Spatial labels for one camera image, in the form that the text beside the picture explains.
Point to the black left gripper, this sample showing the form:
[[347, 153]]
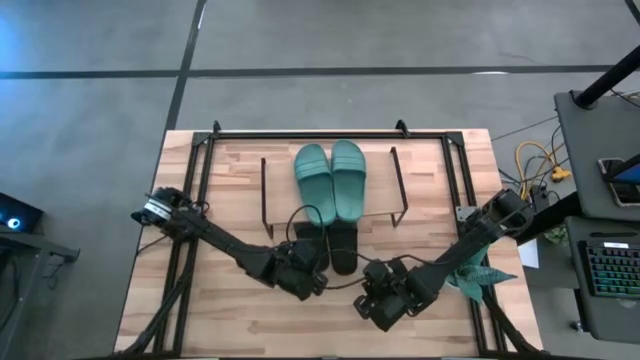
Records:
[[295, 280]]

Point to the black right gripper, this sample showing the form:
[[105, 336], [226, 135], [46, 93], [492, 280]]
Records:
[[397, 307]]

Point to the black rubber slide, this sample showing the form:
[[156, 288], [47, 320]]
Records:
[[344, 250], [305, 232]]

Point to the green rubber slide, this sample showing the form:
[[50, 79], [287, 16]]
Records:
[[315, 185], [348, 180]]

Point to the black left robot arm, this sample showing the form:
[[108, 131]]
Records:
[[225, 245]]

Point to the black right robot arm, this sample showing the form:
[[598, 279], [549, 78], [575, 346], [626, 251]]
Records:
[[465, 250]]

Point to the wooden shelf black metal legs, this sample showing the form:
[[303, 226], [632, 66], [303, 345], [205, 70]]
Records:
[[280, 190]]

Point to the green plant in white pot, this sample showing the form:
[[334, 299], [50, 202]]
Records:
[[480, 275]]

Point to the white paper sheet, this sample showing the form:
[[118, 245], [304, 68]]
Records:
[[529, 255]]

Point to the small green leafy plant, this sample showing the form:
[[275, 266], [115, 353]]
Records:
[[556, 235]]

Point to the black desk crossbar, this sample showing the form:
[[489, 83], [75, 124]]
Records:
[[555, 215]]

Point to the backlit black keyboard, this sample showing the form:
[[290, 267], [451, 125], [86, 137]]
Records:
[[612, 270]]

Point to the smartphone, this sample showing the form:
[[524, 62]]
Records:
[[622, 192]]

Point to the grey side table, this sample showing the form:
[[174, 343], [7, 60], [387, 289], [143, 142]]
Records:
[[35, 242]]

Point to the black device with blue light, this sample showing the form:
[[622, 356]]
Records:
[[20, 212]]

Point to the black round pole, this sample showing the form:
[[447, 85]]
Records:
[[607, 77]]

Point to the grey metal bracket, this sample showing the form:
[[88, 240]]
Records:
[[462, 215]]

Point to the black aluminium rig frame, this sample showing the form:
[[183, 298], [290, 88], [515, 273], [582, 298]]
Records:
[[320, 135]]

